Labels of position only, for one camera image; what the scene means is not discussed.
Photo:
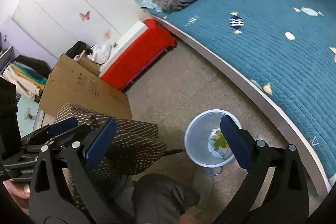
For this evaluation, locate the red covered bench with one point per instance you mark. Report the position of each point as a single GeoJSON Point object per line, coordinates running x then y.
{"type": "Point", "coordinates": [140, 47]}

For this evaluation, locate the trash inside bin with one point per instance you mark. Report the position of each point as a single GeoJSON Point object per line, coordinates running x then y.
{"type": "Point", "coordinates": [218, 146]}

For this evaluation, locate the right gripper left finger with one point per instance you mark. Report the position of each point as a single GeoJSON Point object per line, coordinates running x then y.
{"type": "Point", "coordinates": [81, 149]}

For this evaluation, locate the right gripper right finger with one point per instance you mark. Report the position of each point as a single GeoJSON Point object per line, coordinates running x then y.
{"type": "Point", "coordinates": [275, 188]}

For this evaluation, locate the left hand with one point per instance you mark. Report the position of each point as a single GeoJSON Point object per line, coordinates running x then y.
{"type": "Point", "coordinates": [20, 194]}

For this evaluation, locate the large cardboard box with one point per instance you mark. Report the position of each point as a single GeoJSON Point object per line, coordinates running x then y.
{"type": "Point", "coordinates": [69, 82]}

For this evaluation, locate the mint drawer cabinet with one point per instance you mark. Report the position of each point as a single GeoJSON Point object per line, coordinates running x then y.
{"type": "Point", "coordinates": [27, 115]}

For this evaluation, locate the brown polka dot tablecloth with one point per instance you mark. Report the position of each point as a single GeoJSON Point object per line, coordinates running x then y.
{"type": "Point", "coordinates": [135, 147]}

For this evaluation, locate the bed with teal quilt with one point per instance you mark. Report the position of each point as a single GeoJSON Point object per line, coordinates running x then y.
{"type": "Point", "coordinates": [281, 54]}

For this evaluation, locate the right hand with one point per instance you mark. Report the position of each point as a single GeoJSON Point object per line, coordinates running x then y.
{"type": "Point", "coordinates": [187, 219]}

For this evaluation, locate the grey trouser leg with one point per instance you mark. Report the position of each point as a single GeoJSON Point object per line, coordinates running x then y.
{"type": "Point", "coordinates": [156, 198]}

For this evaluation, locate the light blue trash bin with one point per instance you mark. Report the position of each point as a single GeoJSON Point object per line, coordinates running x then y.
{"type": "Point", "coordinates": [200, 139]}

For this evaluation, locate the white plastic bag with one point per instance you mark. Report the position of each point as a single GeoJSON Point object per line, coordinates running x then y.
{"type": "Point", "coordinates": [100, 53]}

